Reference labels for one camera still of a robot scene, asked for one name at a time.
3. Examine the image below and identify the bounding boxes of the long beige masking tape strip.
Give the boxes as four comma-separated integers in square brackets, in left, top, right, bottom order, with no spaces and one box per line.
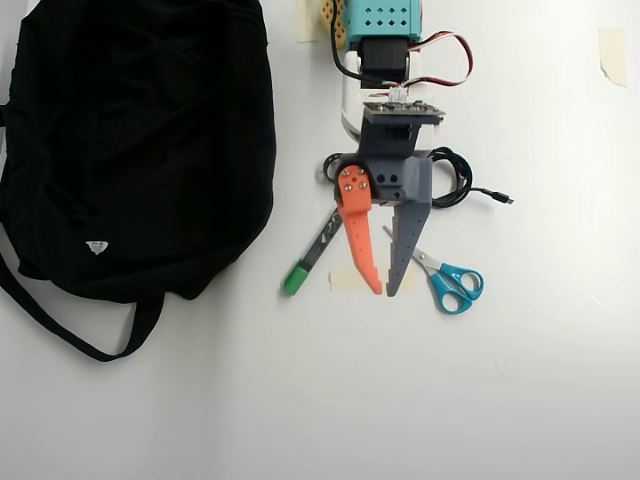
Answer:
[328,264,419,295]

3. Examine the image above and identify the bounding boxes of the torn beige masking tape strip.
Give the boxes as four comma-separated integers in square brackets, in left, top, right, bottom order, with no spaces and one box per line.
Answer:
[597,27,629,89]

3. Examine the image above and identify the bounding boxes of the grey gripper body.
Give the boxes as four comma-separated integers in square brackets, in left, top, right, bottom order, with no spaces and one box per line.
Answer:
[333,151,434,209]

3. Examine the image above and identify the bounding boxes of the black fabric bag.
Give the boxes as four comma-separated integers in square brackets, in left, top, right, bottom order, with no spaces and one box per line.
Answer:
[0,0,279,364]

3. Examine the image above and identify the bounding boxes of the blue handled scissors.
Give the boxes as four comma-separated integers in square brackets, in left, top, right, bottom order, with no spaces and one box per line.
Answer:
[382,225,485,315]

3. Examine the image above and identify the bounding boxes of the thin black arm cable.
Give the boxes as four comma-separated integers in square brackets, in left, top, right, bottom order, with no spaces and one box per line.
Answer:
[327,0,369,82]

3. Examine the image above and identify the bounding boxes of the coiled black USB cable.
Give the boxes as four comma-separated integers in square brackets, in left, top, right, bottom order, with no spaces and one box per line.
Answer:
[428,146,516,210]

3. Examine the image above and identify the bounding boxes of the red white servo wire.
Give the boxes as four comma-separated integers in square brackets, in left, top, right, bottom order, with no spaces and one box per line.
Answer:
[379,30,476,94]

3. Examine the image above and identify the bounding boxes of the yellow perforated base block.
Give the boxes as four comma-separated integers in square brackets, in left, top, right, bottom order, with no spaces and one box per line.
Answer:
[319,0,350,51]

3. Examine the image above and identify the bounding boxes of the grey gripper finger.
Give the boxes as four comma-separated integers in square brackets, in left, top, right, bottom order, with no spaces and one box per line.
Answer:
[386,199,432,299]

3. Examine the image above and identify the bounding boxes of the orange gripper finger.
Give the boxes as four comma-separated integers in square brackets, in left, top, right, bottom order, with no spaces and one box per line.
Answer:
[335,163,385,297]

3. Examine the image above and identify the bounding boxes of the black ring strap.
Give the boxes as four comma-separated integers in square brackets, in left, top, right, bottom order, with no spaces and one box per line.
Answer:
[319,152,347,185]

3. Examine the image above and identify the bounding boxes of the green marker pen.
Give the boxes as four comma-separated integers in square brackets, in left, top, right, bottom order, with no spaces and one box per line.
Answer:
[283,207,346,297]

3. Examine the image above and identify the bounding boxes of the camera circuit board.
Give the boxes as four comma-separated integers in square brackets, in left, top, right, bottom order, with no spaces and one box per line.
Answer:
[355,98,447,162]

